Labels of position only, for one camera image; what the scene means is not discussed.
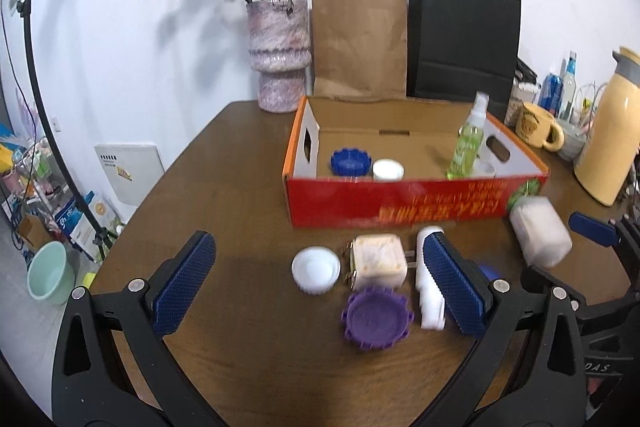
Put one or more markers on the black light stand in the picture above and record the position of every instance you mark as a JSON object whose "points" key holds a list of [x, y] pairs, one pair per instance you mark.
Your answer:
{"points": [[37, 97]]}

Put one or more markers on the blue gear-edged plastic lid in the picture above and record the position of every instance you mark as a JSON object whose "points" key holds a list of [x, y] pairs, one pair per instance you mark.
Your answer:
{"points": [[350, 163]]}

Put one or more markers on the yellow bear mug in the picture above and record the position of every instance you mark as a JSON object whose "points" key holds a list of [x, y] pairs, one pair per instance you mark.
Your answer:
{"points": [[535, 127]]}

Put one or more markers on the purple gear-edged plastic lid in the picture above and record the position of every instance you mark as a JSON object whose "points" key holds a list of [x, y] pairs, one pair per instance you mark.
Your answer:
{"points": [[375, 319]]}

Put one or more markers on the white wall panel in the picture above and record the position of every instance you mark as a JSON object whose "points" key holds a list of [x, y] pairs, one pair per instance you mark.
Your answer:
{"points": [[130, 174]]}

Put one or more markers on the brown paper bag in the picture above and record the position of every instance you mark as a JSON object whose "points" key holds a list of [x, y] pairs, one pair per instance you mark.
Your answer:
{"points": [[357, 47]]}

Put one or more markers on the glass jar of oats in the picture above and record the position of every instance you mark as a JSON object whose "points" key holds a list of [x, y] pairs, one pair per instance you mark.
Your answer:
{"points": [[520, 104]]}

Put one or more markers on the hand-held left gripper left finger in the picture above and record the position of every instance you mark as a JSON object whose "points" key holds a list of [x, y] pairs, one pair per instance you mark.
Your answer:
{"points": [[185, 287]]}

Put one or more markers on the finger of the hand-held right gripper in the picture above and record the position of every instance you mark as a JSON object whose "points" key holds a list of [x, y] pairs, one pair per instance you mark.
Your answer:
{"points": [[595, 229], [537, 277]]}

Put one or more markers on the white plastic bottle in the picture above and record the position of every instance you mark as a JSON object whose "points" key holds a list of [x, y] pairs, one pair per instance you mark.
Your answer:
{"points": [[430, 302]]}

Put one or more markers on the blue tissue packs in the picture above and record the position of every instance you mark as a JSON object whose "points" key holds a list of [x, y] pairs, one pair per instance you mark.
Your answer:
{"points": [[80, 222]]}

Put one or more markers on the green spray bottle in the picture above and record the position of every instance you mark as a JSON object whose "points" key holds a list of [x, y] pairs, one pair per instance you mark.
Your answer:
{"points": [[467, 147]]}

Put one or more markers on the grey ceramic bowl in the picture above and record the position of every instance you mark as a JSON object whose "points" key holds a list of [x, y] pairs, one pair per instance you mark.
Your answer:
{"points": [[572, 142]]}

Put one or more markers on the blue round lid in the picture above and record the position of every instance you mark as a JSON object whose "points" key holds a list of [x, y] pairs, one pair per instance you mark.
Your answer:
{"points": [[489, 272]]}

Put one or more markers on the yellow thermos jug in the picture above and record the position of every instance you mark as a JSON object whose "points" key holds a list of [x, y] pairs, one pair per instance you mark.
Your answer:
{"points": [[612, 142]]}

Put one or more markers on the mint green bucket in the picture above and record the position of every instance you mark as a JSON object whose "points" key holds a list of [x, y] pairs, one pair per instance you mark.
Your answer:
{"points": [[47, 277]]}

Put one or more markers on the red cardboard box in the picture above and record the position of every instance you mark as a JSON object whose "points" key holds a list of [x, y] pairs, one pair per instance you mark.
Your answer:
{"points": [[350, 207]]}

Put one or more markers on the white ribbed plastic lid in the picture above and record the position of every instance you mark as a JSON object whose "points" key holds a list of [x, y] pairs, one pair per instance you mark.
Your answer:
{"points": [[316, 269], [387, 169]]}

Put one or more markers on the white cube charger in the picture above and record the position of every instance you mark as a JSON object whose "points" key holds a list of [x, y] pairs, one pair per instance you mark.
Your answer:
{"points": [[380, 262]]}

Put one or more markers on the cluttered storage cart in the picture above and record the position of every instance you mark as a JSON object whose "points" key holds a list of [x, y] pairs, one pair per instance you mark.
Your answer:
{"points": [[30, 177]]}

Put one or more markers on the blue drink can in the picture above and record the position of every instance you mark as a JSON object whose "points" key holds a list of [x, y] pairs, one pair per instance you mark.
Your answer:
{"points": [[551, 94]]}

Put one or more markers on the clear box of white beads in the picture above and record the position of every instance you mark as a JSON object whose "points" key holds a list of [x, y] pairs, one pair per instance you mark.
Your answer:
{"points": [[540, 229]]}

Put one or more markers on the black paper bag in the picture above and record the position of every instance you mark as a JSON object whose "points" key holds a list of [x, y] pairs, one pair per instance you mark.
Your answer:
{"points": [[465, 37]]}

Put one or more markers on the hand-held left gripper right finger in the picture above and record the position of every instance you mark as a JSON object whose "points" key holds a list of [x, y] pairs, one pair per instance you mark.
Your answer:
{"points": [[455, 287]]}

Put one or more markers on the pink marbled vase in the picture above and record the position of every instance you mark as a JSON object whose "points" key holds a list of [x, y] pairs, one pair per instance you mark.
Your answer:
{"points": [[277, 47]]}

